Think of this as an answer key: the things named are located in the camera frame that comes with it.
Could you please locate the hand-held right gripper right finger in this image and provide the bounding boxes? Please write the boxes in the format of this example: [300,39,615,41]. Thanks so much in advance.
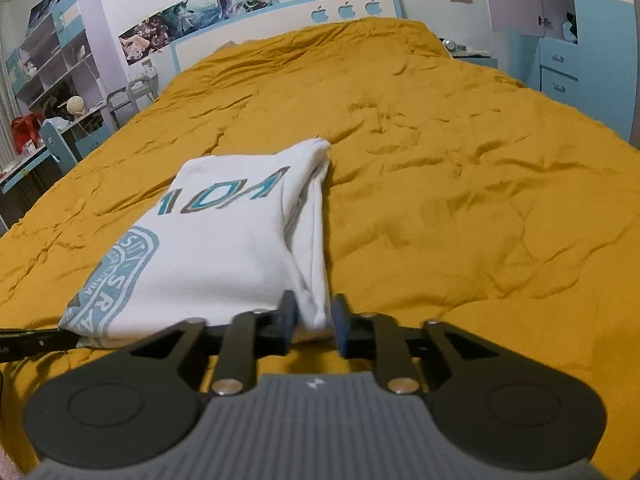
[331,293,502,396]

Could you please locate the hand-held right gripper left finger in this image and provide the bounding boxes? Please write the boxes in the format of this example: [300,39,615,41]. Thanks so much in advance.
[127,290,301,397]

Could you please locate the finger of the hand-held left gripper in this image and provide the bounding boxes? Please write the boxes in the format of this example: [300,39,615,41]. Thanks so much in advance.
[0,327,87,364]

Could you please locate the white printed shirt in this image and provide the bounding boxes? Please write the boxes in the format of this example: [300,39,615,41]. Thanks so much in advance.
[57,137,334,352]

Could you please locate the yellow blanket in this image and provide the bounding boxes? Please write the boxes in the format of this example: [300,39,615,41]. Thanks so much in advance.
[0,16,640,480]

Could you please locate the white and blue desk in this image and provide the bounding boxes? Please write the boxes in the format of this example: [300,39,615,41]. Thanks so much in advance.
[0,100,123,233]

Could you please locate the blue chair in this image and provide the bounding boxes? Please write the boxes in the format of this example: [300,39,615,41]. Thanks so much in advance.
[39,119,82,173]

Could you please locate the red bag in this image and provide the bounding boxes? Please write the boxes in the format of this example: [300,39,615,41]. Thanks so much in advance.
[11,114,45,156]

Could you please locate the white and blue bookshelf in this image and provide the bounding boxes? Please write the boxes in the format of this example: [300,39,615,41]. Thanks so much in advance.
[5,0,123,113]

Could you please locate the blue nightstand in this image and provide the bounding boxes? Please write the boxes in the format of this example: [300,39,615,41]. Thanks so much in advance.
[439,37,501,70]

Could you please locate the white and blue headboard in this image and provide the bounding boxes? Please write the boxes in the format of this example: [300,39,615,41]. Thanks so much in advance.
[170,0,403,76]

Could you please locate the white and blue wardrobe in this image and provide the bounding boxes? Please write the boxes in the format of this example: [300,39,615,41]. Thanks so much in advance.
[480,0,640,143]

